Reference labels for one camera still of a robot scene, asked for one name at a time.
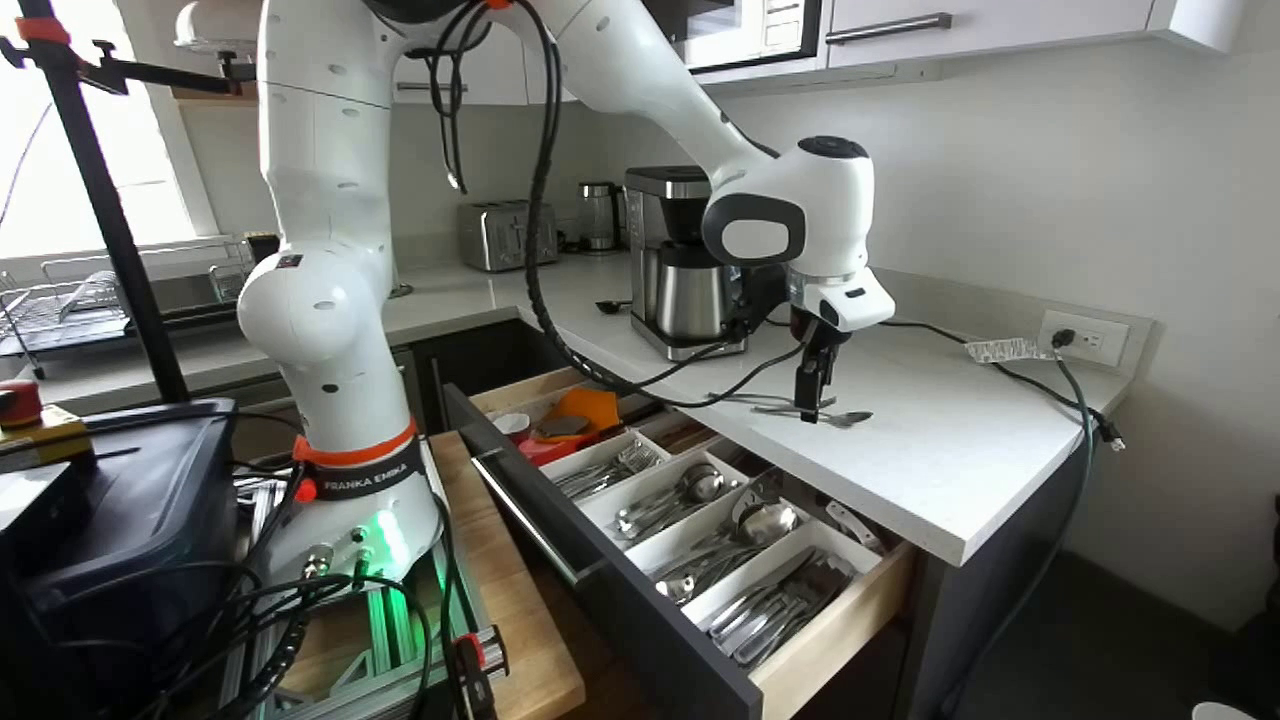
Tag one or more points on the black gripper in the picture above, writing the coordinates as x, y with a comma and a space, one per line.
816, 332

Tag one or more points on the dark wooden kitchen drawer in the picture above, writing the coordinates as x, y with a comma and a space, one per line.
626, 624

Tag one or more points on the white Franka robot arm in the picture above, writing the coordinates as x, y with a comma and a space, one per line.
332, 305

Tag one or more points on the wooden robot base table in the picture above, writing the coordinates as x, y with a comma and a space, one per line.
520, 624

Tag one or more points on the large steel serving spoon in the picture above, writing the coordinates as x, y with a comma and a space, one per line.
769, 521

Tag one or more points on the stainless steel coffee carafe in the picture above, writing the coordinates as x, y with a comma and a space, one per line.
682, 296

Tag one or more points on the white cutlery organiser tray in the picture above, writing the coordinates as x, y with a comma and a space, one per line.
864, 567

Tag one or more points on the red orange plastic container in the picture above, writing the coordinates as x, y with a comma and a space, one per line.
593, 410

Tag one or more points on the stainless steel table knife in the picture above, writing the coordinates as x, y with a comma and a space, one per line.
781, 614

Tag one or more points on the black steel coffee maker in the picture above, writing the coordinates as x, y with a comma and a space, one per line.
665, 200

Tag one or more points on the stainless steel kettle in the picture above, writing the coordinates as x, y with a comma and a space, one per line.
603, 212

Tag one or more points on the dark base cabinet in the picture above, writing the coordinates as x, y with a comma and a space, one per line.
1002, 603

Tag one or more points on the small round lidded jar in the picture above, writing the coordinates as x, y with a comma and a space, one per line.
509, 425

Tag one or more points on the stainless steel toaster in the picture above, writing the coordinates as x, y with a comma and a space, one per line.
506, 236

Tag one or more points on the stainless steel microwave oven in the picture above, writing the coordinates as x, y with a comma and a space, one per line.
725, 35

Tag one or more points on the wide white cabinet door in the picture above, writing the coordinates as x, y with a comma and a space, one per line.
1040, 21

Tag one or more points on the white round object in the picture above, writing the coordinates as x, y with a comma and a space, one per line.
1225, 713

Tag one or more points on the black equipment case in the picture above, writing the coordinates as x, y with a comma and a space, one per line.
120, 563

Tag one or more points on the grey dish rack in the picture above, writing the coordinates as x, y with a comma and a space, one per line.
81, 301

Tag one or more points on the white framed window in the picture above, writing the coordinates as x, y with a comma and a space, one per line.
81, 132

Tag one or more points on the red emergency stop button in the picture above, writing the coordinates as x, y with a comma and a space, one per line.
19, 401

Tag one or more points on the white wall outlet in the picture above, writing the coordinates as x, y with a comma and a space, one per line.
1085, 339

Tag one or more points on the black camera tripod stand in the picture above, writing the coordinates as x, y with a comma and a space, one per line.
100, 200

